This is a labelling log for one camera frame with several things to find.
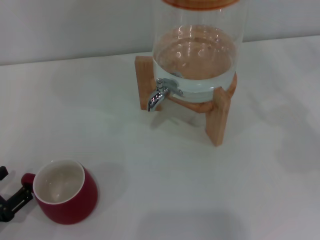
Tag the red ceramic cup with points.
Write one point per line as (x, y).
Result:
(75, 200)

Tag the wooden dispenser stand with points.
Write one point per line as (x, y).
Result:
(217, 120)

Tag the wooden jar lid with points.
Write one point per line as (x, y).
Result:
(200, 4)

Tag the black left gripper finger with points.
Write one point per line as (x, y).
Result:
(3, 172)
(17, 200)

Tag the glass water dispenser jar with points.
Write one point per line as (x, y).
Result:
(197, 62)

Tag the chrome faucet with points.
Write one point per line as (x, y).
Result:
(155, 97)

